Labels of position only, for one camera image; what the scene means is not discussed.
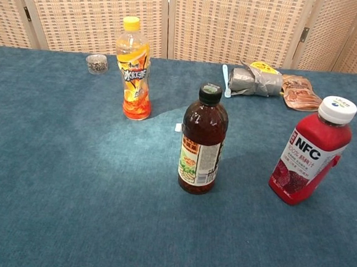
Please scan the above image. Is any light blue toothbrush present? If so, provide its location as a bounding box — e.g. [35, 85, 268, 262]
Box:
[220, 64, 235, 99]

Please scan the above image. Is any red NFC juice bottle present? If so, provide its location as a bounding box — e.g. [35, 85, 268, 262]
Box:
[266, 91, 357, 211]

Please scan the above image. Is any blue felt table cover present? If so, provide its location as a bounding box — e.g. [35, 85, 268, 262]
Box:
[0, 44, 357, 267]

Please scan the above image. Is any brown sauce pouch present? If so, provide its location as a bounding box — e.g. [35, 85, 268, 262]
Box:
[278, 73, 325, 114]

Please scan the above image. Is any yellow snack package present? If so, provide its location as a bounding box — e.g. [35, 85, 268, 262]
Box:
[247, 60, 284, 76]

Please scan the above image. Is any woven folding screen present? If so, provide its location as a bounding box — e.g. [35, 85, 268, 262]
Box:
[0, 0, 357, 77]

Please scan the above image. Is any dark brown tea bottle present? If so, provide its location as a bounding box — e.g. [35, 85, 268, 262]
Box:
[176, 80, 232, 197]

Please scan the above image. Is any small clear glass jar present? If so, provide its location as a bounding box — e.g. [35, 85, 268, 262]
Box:
[84, 53, 110, 76]

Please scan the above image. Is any orange iced tea bottle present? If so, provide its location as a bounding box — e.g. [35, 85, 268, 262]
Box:
[109, 14, 160, 123]

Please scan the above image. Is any grey foil pouch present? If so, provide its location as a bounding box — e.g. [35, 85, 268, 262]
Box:
[226, 59, 285, 100]

